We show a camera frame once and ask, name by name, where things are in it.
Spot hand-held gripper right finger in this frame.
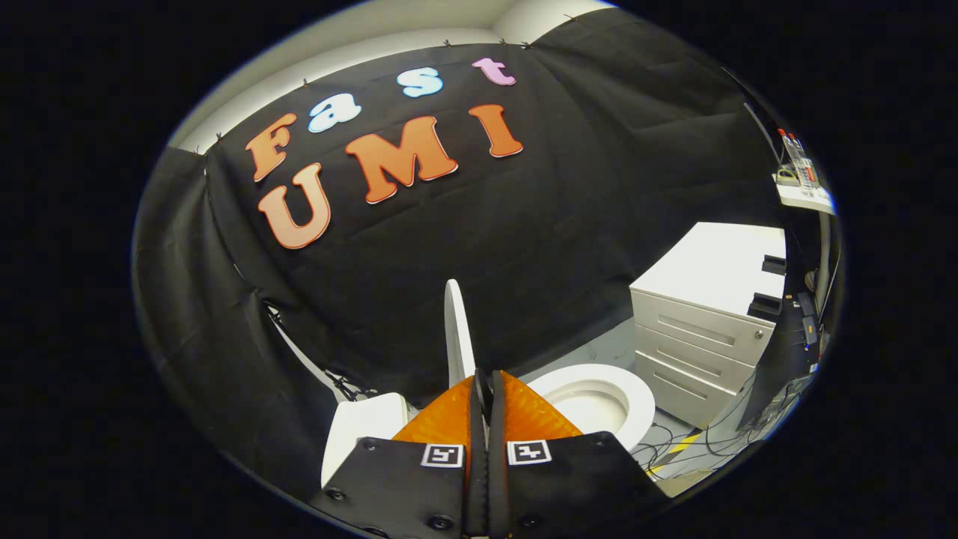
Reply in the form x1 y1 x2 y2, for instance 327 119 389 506
486 369 671 538

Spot white toilet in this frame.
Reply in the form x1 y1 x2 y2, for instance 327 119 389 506
322 364 656 487

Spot black computer tower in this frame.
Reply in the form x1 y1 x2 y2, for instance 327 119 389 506
737 299 817 431

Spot black backdrop cloth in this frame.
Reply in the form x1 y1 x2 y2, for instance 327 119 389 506
133 7 794 480

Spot white drawer cabinet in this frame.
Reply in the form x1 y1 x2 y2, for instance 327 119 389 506
630 222 787 430

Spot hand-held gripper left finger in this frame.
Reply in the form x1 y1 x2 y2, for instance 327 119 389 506
309 372 487 538

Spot clear bottle red cap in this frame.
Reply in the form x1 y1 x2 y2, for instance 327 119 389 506
787 133 820 184
778 129 813 188

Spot white backdrop frame pole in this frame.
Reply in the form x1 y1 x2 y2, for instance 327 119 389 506
262 299 360 401

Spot black floor cables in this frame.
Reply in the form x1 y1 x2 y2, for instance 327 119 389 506
632 419 749 480

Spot black fabric pull strap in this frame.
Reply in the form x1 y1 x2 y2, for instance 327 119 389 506
474 367 495 421

